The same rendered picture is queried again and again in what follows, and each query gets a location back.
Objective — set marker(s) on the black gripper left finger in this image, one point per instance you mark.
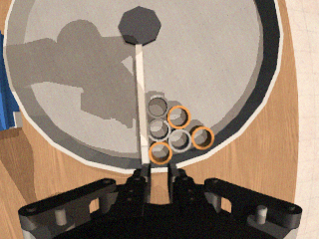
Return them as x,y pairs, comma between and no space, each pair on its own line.
47,218

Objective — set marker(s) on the blue open tray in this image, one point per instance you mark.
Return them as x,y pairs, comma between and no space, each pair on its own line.
9,109

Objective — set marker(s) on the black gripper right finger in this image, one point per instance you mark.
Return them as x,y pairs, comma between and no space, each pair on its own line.
274,216

